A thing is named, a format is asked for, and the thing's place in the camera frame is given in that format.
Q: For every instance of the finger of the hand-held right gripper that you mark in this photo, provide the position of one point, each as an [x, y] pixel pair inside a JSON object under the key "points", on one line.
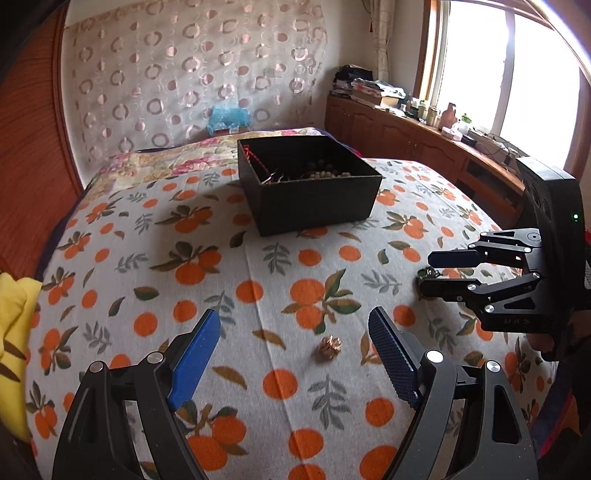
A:
{"points": [[450, 258], [443, 288]]}

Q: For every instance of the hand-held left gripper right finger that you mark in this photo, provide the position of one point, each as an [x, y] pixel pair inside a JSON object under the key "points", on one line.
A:
{"points": [[392, 360]]}

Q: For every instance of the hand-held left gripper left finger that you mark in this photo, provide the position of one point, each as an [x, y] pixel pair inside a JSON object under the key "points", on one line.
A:
{"points": [[194, 360]]}

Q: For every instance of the small green pendant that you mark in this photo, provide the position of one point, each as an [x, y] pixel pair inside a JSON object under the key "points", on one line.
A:
{"points": [[422, 273]]}

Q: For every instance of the gold flower brooch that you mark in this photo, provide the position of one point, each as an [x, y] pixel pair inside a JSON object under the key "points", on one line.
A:
{"points": [[328, 349]]}

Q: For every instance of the black cardboard box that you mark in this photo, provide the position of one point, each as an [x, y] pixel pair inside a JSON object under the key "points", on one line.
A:
{"points": [[314, 207]]}

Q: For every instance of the silver carved bangle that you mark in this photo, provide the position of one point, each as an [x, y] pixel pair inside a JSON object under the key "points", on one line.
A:
{"points": [[277, 177]]}

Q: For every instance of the person's right hand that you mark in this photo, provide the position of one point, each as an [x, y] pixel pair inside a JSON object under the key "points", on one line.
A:
{"points": [[540, 344]]}

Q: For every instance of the orange fruit print bedsheet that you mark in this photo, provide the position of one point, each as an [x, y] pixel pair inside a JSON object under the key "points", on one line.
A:
{"points": [[277, 286]]}

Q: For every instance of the white tissue pack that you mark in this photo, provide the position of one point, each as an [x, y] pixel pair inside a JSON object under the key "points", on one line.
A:
{"points": [[451, 134]]}

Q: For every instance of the brown wooden cabinet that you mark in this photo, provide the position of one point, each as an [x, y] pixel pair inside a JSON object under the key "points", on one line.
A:
{"points": [[392, 138]]}

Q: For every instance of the green capped bottle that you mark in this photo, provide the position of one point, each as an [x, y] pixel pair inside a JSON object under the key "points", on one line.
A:
{"points": [[466, 123]]}

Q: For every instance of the wooden framed window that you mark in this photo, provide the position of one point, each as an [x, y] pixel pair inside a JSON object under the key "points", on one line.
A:
{"points": [[531, 92]]}

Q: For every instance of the row of small bottles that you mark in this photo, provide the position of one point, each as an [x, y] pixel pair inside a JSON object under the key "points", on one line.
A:
{"points": [[422, 110]]}

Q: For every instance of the stack of books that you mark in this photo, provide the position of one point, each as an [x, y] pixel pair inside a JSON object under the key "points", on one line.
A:
{"points": [[376, 94]]}

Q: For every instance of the yellow cloth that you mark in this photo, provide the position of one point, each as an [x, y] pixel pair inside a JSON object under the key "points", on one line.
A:
{"points": [[14, 346]]}

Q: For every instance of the floral quilt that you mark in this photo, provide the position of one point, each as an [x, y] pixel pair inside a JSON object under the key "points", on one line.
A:
{"points": [[184, 159]]}

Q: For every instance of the stack of folded clothes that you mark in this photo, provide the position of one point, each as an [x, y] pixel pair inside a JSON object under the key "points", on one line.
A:
{"points": [[353, 76]]}

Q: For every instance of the tied patterned window curtain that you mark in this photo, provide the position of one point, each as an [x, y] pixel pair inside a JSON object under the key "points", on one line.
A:
{"points": [[383, 41]]}

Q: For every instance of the blue plastic bag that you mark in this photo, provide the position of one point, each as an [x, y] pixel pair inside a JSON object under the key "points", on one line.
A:
{"points": [[228, 119]]}

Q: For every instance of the circle patterned wall curtain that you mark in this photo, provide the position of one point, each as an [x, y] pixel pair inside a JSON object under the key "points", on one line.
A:
{"points": [[184, 69]]}

